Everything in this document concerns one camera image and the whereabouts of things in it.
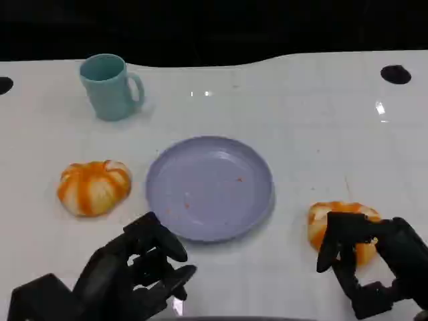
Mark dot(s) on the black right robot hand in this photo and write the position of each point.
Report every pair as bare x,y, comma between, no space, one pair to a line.
404,254

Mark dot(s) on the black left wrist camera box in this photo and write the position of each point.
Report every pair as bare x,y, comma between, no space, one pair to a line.
40,301

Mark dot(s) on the lilac plate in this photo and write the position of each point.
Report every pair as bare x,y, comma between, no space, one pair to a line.
210,187

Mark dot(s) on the pale green mug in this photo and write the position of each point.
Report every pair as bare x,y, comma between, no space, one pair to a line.
107,97

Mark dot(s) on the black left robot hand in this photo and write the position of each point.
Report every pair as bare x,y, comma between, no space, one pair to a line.
107,277

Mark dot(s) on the orange and white bread roll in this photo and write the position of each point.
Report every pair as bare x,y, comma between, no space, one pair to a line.
93,189
317,230

